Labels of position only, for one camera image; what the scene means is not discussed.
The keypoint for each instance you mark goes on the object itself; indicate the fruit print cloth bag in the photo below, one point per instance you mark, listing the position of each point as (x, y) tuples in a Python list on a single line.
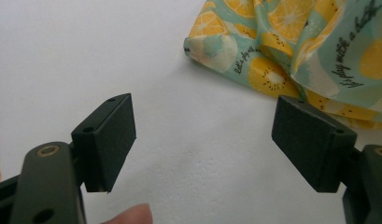
[(288, 46)]

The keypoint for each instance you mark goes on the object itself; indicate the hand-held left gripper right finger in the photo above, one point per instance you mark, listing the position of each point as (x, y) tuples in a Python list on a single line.
[(310, 143)]

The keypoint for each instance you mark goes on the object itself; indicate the white table mat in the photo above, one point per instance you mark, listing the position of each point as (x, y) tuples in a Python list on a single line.
[(86, 46)]

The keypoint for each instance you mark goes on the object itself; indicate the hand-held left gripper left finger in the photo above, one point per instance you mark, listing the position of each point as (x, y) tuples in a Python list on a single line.
[(107, 140)]

